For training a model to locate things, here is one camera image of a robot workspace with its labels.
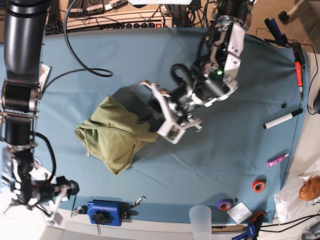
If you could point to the purple tape roll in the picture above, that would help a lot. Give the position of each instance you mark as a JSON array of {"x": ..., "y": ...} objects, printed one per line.
[{"x": 224, "y": 204}]

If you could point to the blue bar clamp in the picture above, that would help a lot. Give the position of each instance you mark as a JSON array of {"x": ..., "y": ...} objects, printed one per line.
[{"x": 252, "y": 230}]

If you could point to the black zip tie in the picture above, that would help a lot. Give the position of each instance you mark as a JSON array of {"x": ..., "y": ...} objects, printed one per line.
[{"x": 73, "y": 204}]

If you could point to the clear plastic cup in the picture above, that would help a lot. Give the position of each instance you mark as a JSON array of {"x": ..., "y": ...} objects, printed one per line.
[{"x": 201, "y": 222}]

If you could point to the white card stack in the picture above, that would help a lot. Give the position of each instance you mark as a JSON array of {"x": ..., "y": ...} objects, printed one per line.
[{"x": 36, "y": 165}]

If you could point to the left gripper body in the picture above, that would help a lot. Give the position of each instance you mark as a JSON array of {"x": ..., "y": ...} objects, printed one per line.
[{"x": 176, "y": 105}]

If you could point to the orange black screwdriver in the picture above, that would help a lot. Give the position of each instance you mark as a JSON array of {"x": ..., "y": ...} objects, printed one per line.
[{"x": 299, "y": 64}]

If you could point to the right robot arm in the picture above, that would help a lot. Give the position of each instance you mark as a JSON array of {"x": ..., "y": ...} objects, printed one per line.
[{"x": 22, "y": 90}]

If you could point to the brown bread item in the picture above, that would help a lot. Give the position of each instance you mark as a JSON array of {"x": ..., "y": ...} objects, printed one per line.
[{"x": 310, "y": 189}]

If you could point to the white black marker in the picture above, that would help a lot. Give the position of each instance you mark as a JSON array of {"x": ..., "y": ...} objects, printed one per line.
[{"x": 282, "y": 119}]

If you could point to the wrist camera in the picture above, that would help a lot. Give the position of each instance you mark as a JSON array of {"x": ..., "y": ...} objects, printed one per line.
[
  {"x": 171, "y": 131},
  {"x": 55, "y": 219}
]

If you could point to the white plastic bag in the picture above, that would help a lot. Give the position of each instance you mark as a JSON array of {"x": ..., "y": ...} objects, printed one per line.
[{"x": 288, "y": 204}]

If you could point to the blue clamp block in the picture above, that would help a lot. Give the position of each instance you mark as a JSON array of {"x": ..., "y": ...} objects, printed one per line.
[{"x": 105, "y": 212}]

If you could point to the blue table cloth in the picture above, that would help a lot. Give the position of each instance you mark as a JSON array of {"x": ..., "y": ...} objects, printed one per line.
[{"x": 219, "y": 162}]

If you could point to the olive green t-shirt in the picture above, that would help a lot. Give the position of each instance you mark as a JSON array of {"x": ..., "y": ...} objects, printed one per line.
[{"x": 113, "y": 135}]

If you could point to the pink glue tube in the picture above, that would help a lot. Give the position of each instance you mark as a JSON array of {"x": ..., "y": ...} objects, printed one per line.
[{"x": 277, "y": 160}]

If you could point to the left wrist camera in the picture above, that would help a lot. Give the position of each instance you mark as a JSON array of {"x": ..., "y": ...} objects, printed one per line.
[{"x": 171, "y": 131}]

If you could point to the white paper card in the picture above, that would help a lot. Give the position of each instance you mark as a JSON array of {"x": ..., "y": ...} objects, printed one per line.
[{"x": 239, "y": 213}]

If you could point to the small black clip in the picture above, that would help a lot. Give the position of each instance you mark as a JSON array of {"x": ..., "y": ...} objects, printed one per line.
[{"x": 284, "y": 105}]

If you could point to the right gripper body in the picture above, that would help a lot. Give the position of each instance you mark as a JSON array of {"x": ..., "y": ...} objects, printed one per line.
[{"x": 51, "y": 209}]

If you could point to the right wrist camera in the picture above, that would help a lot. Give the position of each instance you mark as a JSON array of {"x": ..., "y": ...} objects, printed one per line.
[{"x": 55, "y": 219}]

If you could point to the silver carabiner clip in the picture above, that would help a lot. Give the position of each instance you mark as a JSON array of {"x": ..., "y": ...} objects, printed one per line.
[{"x": 137, "y": 202}]

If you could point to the red tape roll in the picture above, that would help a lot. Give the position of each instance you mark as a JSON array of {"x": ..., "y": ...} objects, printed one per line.
[{"x": 258, "y": 186}]

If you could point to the blue black clamp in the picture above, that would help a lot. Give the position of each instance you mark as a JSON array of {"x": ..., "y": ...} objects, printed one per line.
[{"x": 279, "y": 38}]

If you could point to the white power strip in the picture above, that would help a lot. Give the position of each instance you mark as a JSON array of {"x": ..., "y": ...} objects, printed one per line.
[{"x": 123, "y": 18}]

